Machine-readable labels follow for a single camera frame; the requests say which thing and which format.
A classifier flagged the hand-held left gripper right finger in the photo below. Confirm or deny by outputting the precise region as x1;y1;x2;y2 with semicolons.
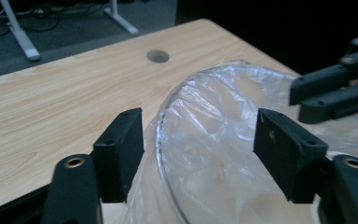
253;107;329;204

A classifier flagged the clear glass bowl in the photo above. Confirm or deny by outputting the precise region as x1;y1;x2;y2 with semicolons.
154;71;358;224

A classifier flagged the clear plastic bag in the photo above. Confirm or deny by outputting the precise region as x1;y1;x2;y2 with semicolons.
127;59;358;224

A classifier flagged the round grey table grommet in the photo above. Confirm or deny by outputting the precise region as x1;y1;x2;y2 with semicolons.
145;49;171;64

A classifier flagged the black floor cable bundle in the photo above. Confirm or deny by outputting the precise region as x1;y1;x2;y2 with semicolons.
0;2;106;40

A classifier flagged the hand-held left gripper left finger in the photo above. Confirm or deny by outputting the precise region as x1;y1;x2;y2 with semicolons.
92;107;145;203

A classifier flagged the white metal stand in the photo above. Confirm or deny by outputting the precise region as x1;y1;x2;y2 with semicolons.
0;0;140;62

